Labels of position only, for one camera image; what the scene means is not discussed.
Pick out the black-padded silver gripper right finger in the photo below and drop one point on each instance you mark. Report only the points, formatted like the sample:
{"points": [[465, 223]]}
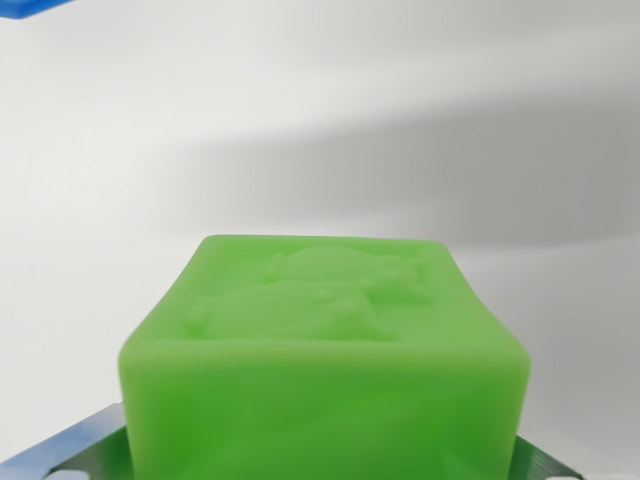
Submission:
{"points": [[537, 462]]}

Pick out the black-padded silver gripper left finger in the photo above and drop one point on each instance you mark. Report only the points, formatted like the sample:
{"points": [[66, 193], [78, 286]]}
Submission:
{"points": [[75, 450]]}

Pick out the green embossed plastic cube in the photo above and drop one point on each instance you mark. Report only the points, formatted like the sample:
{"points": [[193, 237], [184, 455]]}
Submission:
{"points": [[325, 390]]}

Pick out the blue embossed plastic cube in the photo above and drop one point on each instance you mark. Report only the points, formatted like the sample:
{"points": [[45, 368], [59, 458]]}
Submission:
{"points": [[30, 7]]}

